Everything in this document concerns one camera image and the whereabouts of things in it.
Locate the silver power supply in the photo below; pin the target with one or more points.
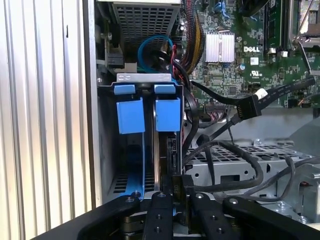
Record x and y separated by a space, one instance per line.
145 22

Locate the green motherboard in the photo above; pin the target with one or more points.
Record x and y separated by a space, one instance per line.
225 75

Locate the hard disk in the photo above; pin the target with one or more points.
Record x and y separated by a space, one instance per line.
130 115

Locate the RAM stick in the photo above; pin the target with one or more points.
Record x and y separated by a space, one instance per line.
275 22

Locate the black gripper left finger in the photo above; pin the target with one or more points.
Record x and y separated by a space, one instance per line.
158 217

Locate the black PC case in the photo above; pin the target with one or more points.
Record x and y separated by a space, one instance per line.
88 100

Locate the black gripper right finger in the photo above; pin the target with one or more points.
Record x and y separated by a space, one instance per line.
207 220

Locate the perforated metal drive cage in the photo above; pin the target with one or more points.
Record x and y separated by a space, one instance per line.
205 172

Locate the silver finned heatsink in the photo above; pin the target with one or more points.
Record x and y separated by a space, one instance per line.
220 47

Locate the metal disk bay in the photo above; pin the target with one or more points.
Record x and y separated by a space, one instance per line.
143 77

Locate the CPU socket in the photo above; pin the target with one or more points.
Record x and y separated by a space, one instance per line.
314 15

